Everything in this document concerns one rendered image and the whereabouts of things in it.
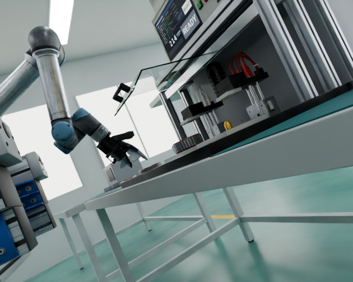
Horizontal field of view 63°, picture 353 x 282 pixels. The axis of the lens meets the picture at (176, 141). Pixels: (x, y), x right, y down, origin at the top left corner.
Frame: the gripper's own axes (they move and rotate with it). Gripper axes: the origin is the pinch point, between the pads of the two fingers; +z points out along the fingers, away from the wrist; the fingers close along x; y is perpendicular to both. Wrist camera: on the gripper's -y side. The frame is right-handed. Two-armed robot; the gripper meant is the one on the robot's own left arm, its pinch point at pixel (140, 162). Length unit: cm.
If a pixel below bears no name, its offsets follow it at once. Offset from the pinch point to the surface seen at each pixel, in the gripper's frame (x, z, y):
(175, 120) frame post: 22.5, -3.8, -13.5
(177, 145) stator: 38.5, -3.4, 8.3
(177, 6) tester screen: 50, -34, -28
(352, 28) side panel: 89, 4, -24
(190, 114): 41.0, -6.1, -3.8
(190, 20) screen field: 53, -28, -23
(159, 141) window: -354, 111, -275
